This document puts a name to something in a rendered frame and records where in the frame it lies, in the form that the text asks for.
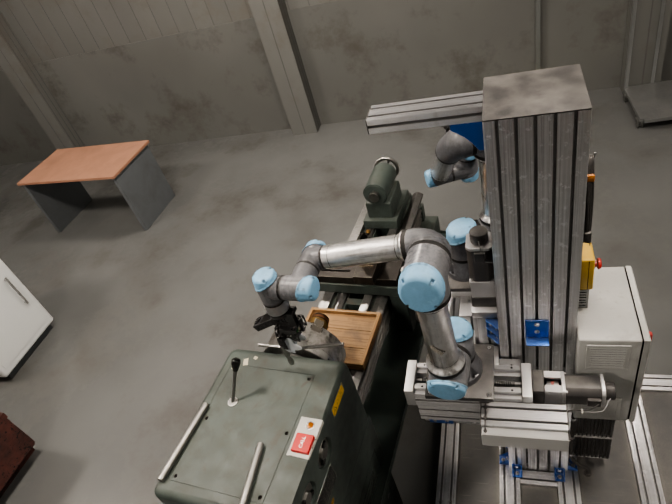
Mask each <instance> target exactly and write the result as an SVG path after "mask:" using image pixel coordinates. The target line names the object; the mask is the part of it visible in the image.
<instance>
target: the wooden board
mask: <svg viewBox="0 0 672 504"><path fill-rule="evenodd" d="M315 313H323V314H325V315H326V316H327V317H328V318H329V324H328V329H327V330H328V331H329V332H331V333H332V334H333V335H334V336H336V337H337V338H338V339H339V341H340V342H344V349H345V352H346V358H345V361H344V363H345V364H346V365H347V366H348V368H349V369H356V370H363V371H365V369H366V366H367V363H368V360H369V357H370V354H371V351H372V348H373V345H374V342H375V339H376V336H377V333H378V330H379V327H380V324H381V321H382V315H381V313H379V312H367V311H355V310H342V309H330V308H318V307H311V309H310V311H309V314H308V316H307V318H306V321H307V322H309V321H310V319H311V318H312V316H313V315H314V314H315Z"/></svg>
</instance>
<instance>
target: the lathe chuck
mask: <svg viewBox="0 0 672 504"><path fill-rule="evenodd" d="M306 322H307V321H306ZM312 325H313V323H311V322H307V326H306V325H305V326H306V329H305V331H304V332H303V331H302V333H301V334H302V335H305V336H306V340H303V341H306V342H308V343H311V344H313V345H319V344H330V343H341V342H340V341H339V339H338V338H337V337H336V336H334V335H333V334H332V333H331V332H329V331H328V330H326V329H325V328H323V327H322V329H321V331H322V333H321V332H320V333H318V332H316V331H314V330H311V328H310V326H312ZM320 349H322V350H323V351H324V352H326V353H327V354H328V355H329V356H330V357H331V358H332V359H333V360H334V361H337V362H342V361H343V360H344V361H345V358H346V352H345V349H344V346H339V347H327V348H320ZM344 361H343V363H344Z"/></svg>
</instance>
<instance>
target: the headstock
mask: <svg viewBox="0 0 672 504"><path fill-rule="evenodd" d="M255 356H256V357H258V358H257V360H255V359H254V357H255ZM235 357H237V358H239V359H240V360H241V364H240V367H239V369H238V371H237V377H236V390H235V397H236V398H237V399H238V402H237V403H236V405H234V406H229V405H228V400H229V399H230V398H231V396H232V383H233V370H232V369H231V368H232V365H231V360H232V359H233V358H235ZM291 357H292V358H293V360H294V365H290V364H289V362H288V359H287V357H285V356H284V355H281V354H273V353H265V352H257V351H249V350H241V349H237V350H234V351H232V352H231V353H230V354H229V356H228V358H227V359H226V361H225V363H224V365H223V366H222V368H221V370H220V372H219V374H218V375H217V377H216V379H215V381H214V383H213V384H212V386H211V388H210V390H209V392H208V393H207V395H206V397H205V399H204V401H203V402H202V404H203V403H204V402H206V403H208V404H209V406H208V408H207V410H206V411H205V413H204V415H203V416H202V418H201V420H200V421H199V423H198V425H197V426H196V428H195V430H194V431H193V433H192V435H191V436H190V438H189V440H188V441H187V443H186V445H185V446H184V448H183V450H182V451H181V453H180V455H179V456H178V458H177V460H176V461H175V463H174V465H173V466H172V468H171V470H170V471H169V473H168V475H167V476H166V478H165V480H164V481H163V482H160V481H158V483H157V485H156V487H155V490H154V493H155V495H156V497H157V498H158V499H159V500H160V501H161V502H162V503H164V504H239V502H240V499H241V496H242V492H243V489H244V486H245V482H246V479H247V476H248V473H249V469H250V466H251V463H252V459H253V456H254V453H255V449H256V446H257V443H258V442H262V443H263V444H264V447H263V450H262V454H261V457H260V461H259V464H258V468H257V471H256V474H255V478H254V481H253V485H252V488H251V491H250V495H249V498H248V502H247V504H343V502H344V498H345V495H346V492H347V489H348V485H349V482H350V479H351V475H352V472H353V469H354V466H355V462H356V459H357V456H358V452H359V449H360V446H361V443H362V439H363V436H364V433H365V429H366V426H367V423H368V417H367V414H366V412H365V409H364V407H363V404H362V402H361V399H360V396H359V394H358V391H357V389H356V386H355V384H354V381H353V378H352V376H351V373H350V371H349V368H348V366H347V365H346V364H345V363H343V362H337V361H329V360H321V359H313V358H305V357H297V356H291ZM247 358H249V359H248V365H244V366H243V362H244V359H247ZM202 404H201V406H202ZM201 406H200V407H201ZM301 417H308V418H314V419H319V420H323V422H324V425H323V427H322V430H321V432H320V435H319V437H318V440H317V442H316V445H315V447H314V450H313V452H312V455H311V457H310V460H308V459H303V458H298V457H294V456H289V455H286V454H287V452H288V449H289V447H290V444H291V442H292V439H293V437H294V434H295V432H296V429H297V427H298V424H299V422H300V419H301ZM322 441H323V442H322ZM321 443H322V445H321ZM320 446H321V448H320ZM319 450H320V451H319Z"/></svg>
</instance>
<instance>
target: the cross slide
mask: <svg viewBox="0 0 672 504"><path fill-rule="evenodd" d="M402 266H404V261H403V260H400V261H392V262H384V263H382V265H381V267H380V270H379V273H378V276H377V278H376V281H375V284H374V285H376V286H393V287H398V280H399V276H400V274H401V272H400V270H401V267H402ZM356 267H357V266H351V267H342V268H334V269H326V270H321V271H320V273H319V275H318V277H317V278H318V280H319V282H326V283H343V284H355V283H354V280H353V274H354V272H355V269H356Z"/></svg>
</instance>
